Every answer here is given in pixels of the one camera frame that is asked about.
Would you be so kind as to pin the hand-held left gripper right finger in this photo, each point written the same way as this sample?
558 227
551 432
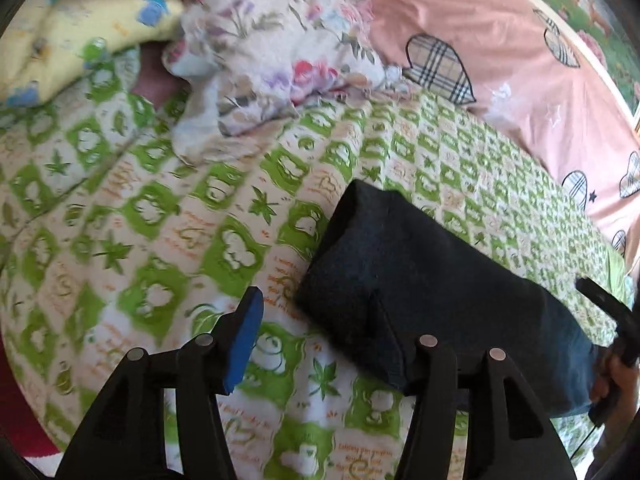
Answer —
440 375

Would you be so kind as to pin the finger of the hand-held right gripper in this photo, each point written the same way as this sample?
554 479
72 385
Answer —
607 310

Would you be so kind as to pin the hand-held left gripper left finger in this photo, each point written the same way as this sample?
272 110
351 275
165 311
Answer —
246 332

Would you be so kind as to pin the dark pants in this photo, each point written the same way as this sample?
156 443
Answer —
440 280

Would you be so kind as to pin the person's right hand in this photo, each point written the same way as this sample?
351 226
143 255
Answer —
614 385

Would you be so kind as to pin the green patterned bed sheet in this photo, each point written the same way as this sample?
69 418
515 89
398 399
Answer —
175 240

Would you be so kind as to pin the red cloth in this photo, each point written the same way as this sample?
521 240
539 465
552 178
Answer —
17 400

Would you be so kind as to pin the pink heart-print quilt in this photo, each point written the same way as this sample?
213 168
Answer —
505 85

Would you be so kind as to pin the floral print blanket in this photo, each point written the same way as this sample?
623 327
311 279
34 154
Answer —
270 45

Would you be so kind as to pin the yellow cartoon-print pillow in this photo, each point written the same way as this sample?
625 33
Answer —
75 30

